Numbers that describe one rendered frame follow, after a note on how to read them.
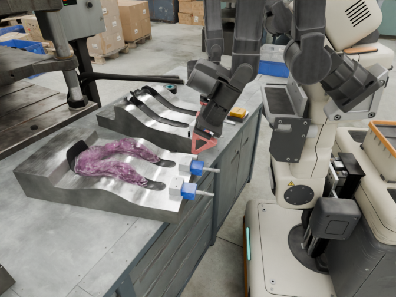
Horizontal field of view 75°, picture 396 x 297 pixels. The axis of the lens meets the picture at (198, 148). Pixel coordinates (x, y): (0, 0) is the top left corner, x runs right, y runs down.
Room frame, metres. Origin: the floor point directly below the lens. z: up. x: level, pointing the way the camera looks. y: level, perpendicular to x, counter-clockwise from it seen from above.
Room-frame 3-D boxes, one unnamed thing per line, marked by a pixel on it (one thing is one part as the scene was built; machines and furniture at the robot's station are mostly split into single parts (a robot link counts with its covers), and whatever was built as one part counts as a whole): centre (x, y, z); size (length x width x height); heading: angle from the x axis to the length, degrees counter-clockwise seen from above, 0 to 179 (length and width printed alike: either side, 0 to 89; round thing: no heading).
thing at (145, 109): (0.98, 0.16, 0.92); 0.35 x 0.16 x 0.09; 61
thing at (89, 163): (0.65, 0.27, 0.90); 0.26 x 0.18 x 0.08; 78
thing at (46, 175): (0.64, 0.27, 0.86); 0.50 x 0.26 x 0.11; 78
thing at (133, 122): (1.00, 0.17, 0.87); 0.50 x 0.26 x 0.14; 61
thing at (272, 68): (3.95, -1.24, 0.11); 0.61 x 0.41 x 0.22; 64
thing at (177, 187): (0.54, 0.02, 0.86); 0.13 x 0.05 x 0.05; 78
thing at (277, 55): (3.95, -1.24, 0.28); 0.61 x 0.41 x 0.15; 64
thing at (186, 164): (0.65, -0.01, 0.86); 0.13 x 0.05 x 0.05; 78
